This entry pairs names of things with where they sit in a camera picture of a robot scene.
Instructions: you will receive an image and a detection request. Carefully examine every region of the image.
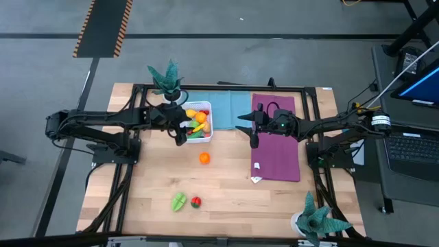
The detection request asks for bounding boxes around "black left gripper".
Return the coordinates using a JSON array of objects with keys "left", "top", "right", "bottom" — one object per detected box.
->
[{"left": 150, "top": 102, "right": 195, "bottom": 148}]

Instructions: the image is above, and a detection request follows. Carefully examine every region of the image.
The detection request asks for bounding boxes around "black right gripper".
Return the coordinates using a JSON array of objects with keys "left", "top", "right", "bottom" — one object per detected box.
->
[{"left": 235, "top": 102, "right": 298, "bottom": 150}]

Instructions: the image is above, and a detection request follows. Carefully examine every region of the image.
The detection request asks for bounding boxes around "white perforated plastic basket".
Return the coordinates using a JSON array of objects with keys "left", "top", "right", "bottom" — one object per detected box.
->
[{"left": 180, "top": 100, "right": 214, "bottom": 144}]

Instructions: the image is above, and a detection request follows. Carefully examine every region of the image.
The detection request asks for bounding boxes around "teal cloth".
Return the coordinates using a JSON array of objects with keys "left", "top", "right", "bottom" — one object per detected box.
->
[{"left": 185, "top": 90, "right": 253, "bottom": 130}]

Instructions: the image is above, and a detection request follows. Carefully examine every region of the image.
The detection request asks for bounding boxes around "purple cloth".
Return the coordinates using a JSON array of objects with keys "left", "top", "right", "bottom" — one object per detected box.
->
[{"left": 250, "top": 93, "right": 302, "bottom": 183}]

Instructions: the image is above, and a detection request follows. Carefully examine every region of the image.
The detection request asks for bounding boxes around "green plant in white pot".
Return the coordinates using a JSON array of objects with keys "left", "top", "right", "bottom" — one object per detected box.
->
[
  {"left": 147, "top": 60, "right": 185, "bottom": 104},
  {"left": 290, "top": 191, "right": 353, "bottom": 247}
]

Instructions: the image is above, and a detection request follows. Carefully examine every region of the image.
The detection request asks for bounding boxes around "light green toy vegetable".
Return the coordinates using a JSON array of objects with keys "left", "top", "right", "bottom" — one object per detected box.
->
[{"left": 170, "top": 191, "right": 188, "bottom": 213}]

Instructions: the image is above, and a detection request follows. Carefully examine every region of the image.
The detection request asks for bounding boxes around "black orange-edged floor mat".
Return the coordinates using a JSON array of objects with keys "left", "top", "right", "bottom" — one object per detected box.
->
[{"left": 71, "top": 0, "right": 134, "bottom": 58}]

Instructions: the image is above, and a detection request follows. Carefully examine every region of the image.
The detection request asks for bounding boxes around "black laptop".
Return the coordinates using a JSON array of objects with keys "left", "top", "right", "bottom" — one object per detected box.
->
[{"left": 373, "top": 122, "right": 439, "bottom": 183}]

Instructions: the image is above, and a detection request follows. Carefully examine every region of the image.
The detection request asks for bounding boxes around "dark grey side desk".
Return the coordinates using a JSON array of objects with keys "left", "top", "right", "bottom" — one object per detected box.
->
[{"left": 370, "top": 43, "right": 439, "bottom": 215}]

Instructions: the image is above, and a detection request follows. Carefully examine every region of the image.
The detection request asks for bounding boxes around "black power adapter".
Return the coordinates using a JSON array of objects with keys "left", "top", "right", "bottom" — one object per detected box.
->
[{"left": 394, "top": 47, "right": 425, "bottom": 79}]

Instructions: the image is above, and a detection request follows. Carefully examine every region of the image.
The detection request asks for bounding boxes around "monitor with blue screen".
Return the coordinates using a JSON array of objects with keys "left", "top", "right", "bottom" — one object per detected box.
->
[{"left": 390, "top": 58, "right": 439, "bottom": 110}]

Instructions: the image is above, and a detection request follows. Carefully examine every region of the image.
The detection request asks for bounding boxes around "dark metal floor foot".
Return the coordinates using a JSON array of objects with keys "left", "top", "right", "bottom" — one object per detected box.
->
[{"left": 0, "top": 149, "right": 27, "bottom": 166}]

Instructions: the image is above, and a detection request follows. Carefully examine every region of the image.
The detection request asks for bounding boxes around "black stand leg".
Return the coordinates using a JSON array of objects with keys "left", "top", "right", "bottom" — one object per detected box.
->
[{"left": 382, "top": 0, "right": 439, "bottom": 58}]

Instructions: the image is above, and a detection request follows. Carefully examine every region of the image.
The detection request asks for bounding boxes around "black metal table frame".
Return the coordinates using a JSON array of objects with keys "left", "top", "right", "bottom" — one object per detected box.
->
[{"left": 77, "top": 77, "right": 366, "bottom": 241}]

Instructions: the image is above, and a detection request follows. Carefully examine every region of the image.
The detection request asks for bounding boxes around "white cable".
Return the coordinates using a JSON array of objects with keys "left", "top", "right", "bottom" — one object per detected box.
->
[{"left": 365, "top": 39, "right": 439, "bottom": 110}]

